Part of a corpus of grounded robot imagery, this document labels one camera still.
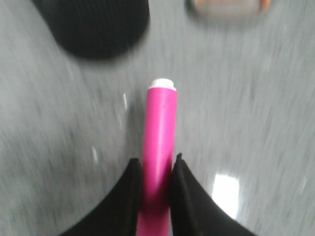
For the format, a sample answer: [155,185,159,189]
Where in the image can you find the grey orange scissors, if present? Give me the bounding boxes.
[185,0,271,22]

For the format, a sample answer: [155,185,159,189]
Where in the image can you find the black mesh pen holder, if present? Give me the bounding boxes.
[33,0,150,59]

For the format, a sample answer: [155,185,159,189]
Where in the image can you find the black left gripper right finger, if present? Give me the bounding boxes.
[170,153,254,236]

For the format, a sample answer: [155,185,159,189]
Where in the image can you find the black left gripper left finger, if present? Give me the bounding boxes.
[62,158,142,236]

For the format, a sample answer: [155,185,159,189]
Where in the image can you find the pink marker pen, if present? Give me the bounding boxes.
[136,78,177,236]

